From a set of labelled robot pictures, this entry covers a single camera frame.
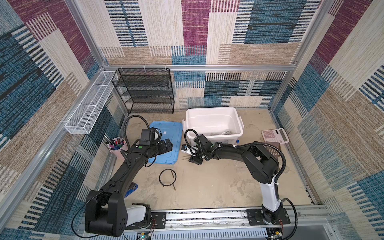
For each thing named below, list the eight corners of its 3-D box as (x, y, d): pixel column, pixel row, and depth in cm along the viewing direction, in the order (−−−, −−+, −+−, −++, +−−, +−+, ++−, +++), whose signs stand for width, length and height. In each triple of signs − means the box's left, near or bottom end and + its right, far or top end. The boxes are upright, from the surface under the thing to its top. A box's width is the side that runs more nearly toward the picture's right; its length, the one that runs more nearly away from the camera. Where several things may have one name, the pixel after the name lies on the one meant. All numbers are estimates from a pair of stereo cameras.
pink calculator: (265, 143, 102) (266, 141, 99) (260, 130, 108) (262, 128, 106) (287, 143, 102) (289, 141, 99) (281, 130, 108) (283, 128, 106)
